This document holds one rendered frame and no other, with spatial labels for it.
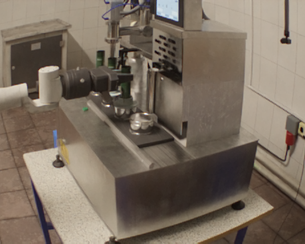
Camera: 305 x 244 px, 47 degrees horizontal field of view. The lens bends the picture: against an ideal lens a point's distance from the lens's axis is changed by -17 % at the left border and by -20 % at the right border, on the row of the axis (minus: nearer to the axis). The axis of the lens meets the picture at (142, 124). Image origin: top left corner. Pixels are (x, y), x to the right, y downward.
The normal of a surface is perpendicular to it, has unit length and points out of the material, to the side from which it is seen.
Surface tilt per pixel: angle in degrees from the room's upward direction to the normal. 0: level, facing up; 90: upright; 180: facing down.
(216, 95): 90
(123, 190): 90
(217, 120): 90
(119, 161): 0
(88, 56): 90
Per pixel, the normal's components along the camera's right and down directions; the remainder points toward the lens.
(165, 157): 0.03, -0.91
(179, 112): -0.90, 0.17
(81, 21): 0.44, 0.39
